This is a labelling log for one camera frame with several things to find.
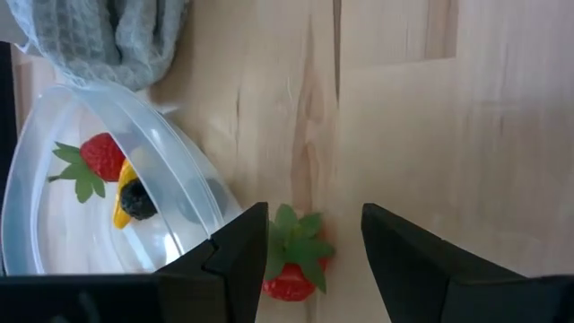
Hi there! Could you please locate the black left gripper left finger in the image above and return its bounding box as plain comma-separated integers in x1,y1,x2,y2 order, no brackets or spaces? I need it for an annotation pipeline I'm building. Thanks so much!
156,201,270,323

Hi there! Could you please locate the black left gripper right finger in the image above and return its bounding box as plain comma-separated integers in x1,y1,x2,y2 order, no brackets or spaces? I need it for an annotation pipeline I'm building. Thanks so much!
361,203,531,323

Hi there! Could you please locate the red strawberry with green leaves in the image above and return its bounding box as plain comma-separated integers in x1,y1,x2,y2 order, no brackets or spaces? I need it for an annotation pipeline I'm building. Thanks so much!
48,132,127,205
262,204,335,302

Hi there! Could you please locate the dark blackberry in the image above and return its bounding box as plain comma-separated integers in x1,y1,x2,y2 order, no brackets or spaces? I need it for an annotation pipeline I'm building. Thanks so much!
119,179,159,222

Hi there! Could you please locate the small yellow pepper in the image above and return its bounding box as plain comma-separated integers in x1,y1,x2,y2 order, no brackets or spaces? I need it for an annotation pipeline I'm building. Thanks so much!
111,159,141,231

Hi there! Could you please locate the clear plastic tupperware container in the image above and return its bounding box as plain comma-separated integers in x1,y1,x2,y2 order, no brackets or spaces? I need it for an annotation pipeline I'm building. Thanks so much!
0,83,246,275

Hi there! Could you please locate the grey waffle cloth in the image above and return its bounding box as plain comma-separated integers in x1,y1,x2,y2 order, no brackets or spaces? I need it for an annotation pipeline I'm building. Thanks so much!
6,0,189,92

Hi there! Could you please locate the black aluminium table frame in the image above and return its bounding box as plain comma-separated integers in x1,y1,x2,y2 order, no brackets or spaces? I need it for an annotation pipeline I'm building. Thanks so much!
0,40,18,212

